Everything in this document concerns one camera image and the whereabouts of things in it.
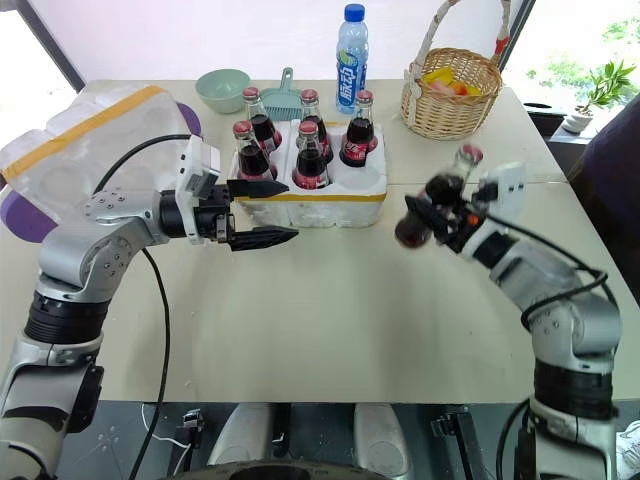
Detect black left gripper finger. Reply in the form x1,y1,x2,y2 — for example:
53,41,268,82
228,225,301,253
227,178,291,200

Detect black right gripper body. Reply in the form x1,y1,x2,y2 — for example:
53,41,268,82
440,201,485,253

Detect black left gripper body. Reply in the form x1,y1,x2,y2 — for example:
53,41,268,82
192,182,237,246

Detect glass cola bottle red cap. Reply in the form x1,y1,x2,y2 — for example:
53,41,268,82
241,86,284,154
298,88,335,164
232,120,279,182
394,143,486,250
339,89,381,170
291,120,332,191

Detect white foam crate yellow tape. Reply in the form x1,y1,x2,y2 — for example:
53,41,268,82
227,118,391,231

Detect white foam box yellow tape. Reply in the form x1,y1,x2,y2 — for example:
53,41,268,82
0,84,202,222

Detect green plastic dustpan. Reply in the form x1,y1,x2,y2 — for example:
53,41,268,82
259,67,304,122

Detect light green bowl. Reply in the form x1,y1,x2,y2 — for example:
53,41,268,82
195,68,251,116

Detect orange pink toy food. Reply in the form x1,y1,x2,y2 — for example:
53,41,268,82
430,79,482,99

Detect black side stand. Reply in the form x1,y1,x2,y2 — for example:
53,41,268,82
522,101,601,147

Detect yellow toy food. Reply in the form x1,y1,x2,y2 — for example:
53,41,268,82
421,68,458,87

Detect blue plastic drink bottle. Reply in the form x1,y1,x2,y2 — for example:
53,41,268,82
335,3,371,116

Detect person in dark clothes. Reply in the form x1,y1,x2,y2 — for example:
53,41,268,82
566,93,640,262

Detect clear plastic bag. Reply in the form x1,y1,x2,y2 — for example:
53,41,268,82
0,102,204,245

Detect black table clamp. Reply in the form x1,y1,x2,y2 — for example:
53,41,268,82
176,408,205,450
428,404,484,480

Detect white rounded robot leg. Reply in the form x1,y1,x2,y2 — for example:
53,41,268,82
352,403,412,480
206,401,275,469

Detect green plant in white pot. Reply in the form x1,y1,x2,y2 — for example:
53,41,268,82
561,59,639,134

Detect dark rounded robot body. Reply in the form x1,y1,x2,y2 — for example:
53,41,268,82
173,461,397,480

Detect white sneaker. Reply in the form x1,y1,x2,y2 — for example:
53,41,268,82
614,418,640,480

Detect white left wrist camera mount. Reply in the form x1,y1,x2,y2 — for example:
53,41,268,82
174,135,222,246

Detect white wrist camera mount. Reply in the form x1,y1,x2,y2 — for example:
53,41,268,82
174,135,222,246
458,162,528,263

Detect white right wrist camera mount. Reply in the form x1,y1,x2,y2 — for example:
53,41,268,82
458,162,528,263

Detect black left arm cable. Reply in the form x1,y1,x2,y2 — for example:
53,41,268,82
93,133,194,480

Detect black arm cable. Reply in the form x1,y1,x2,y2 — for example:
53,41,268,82
482,210,621,480
93,133,194,480

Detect wicker basket with handle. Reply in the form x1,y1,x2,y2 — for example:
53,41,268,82
399,0,513,142

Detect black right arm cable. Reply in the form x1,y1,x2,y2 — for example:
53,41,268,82
482,210,621,480

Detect dark window frame post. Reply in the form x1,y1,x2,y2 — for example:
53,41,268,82
13,0,87,94
492,0,537,77

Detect thin white cable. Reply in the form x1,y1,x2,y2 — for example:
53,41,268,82
140,402,194,472

